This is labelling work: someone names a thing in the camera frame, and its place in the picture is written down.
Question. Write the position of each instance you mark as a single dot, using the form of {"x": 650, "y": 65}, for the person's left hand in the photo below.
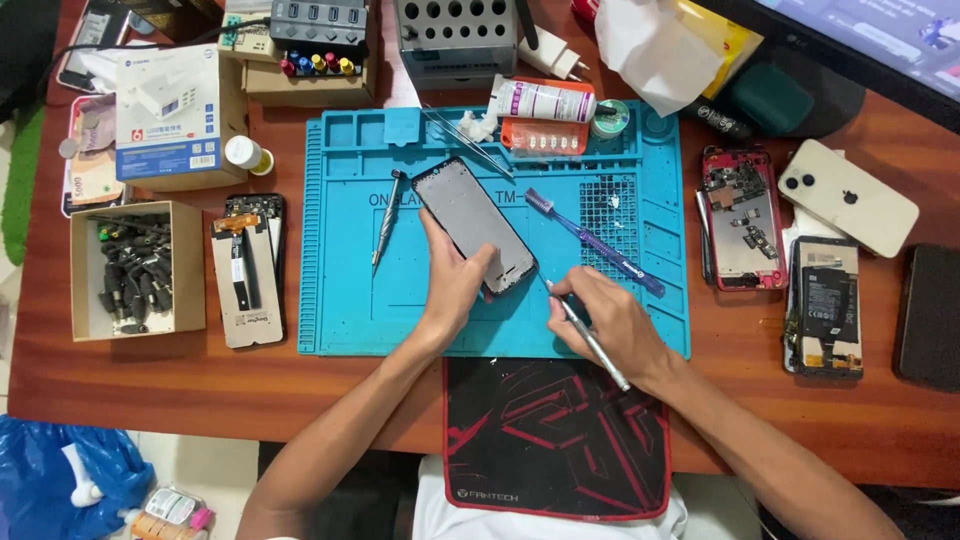
{"x": 450, "y": 289}

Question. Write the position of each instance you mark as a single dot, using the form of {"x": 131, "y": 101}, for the person's right hand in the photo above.
{"x": 615, "y": 322}

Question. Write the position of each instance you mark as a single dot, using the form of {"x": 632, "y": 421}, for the silver precision screwdriver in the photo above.
{"x": 592, "y": 341}
{"x": 388, "y": 221}

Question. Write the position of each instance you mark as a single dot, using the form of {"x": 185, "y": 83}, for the black phone display frame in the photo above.
{"x": 469, "y": 214}

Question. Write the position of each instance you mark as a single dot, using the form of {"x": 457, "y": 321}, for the blue translucent toothbrush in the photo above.
{"x": 592, "y": 240}

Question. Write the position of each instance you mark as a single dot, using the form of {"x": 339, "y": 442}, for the blue silicone repair mat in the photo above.
{"x": 352, "y": 300}

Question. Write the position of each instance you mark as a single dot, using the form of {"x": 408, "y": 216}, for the black red mouse pad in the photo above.
{"x": 555, "y": 439}

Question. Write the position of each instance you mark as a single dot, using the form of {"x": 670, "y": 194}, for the silver metal tweezers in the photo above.
{"x": 472, "y": 146}

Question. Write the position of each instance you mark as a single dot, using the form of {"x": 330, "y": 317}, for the white crumpled tissue wad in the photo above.
{"x": 476, "y": 126}

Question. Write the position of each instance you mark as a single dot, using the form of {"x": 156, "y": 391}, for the opened red phone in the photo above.
{"x": 742, "y": 217}

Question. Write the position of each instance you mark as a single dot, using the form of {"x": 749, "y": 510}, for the orange screw tray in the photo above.
{"x": 544, "y": 139}

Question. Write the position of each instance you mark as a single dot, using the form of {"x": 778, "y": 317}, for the round green solder tin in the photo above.
{"x": 611, "y": 120}

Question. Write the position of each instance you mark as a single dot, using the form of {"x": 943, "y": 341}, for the phone screen with orange flex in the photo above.
{"x": 247, "y": 292}

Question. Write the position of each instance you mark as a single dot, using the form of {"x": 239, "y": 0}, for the black smartphone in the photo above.
{"x": 262, "y": 204}

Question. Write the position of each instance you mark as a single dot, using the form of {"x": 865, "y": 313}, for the opened phone with black battery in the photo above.
{"x": 825, "y": 307}

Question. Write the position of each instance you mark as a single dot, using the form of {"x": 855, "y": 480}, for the white glue tube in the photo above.
{"x": 544, "y": 100}

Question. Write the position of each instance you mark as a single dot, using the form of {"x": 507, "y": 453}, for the black cylindrical bottle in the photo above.
{"x": 716, "y": 120}

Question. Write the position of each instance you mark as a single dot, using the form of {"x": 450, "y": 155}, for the small white bottle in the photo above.
{"x": 246, "y": 154}

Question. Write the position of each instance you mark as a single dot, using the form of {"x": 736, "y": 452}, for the brown cardboard box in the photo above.
{"x": 307, "y": 88}

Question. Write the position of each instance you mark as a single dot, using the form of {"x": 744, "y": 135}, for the grey perforated metal device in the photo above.
{"x": 457, "y": 37}

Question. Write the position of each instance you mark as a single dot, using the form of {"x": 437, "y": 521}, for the white charger plug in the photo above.
{"x": 551, "y": 54}

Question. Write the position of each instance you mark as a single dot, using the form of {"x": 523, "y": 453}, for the open cardboard box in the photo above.
{"x": 187, "y": 270}

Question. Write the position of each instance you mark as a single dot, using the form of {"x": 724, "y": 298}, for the white smartphone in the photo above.
{"x": 847, "y": 199}

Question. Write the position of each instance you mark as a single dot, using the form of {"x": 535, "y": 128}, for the white plastic bag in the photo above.
{"x": 652, "y": 52}

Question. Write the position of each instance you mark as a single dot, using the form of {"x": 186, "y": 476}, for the dark green case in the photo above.
{"x": 772, "y": 99}

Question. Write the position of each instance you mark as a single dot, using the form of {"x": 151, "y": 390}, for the black multiport hub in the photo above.
{"x": 319, "y": 26}

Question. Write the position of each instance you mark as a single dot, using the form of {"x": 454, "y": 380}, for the yellow packet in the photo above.
{"x": 731, "y": 45}

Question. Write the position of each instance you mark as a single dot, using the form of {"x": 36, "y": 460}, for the heap of black adapter plugs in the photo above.
{"x": 135, "y": 270}

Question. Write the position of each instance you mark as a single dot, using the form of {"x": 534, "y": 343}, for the black textured phone case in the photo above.
{"x": 934, "y": 319}

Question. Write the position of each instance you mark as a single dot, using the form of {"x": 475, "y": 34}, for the white blue charger box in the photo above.
{"x": 169, "y": 112}

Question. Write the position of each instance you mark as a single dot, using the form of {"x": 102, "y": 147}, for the small bottles with labels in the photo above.
{"x": 169, "y": 514}

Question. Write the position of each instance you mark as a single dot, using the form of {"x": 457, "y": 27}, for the black monitor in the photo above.
{"x": 862, "y": 45}

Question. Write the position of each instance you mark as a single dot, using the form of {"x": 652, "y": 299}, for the stack of paper banknotes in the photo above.
{"x": 94, "y": 169}

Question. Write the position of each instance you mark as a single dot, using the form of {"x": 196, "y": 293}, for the blue plastic bag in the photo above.
{"x": 60, "y": 480}

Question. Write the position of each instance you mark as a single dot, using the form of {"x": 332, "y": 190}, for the green mat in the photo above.
{"x": 19, "y": 187}

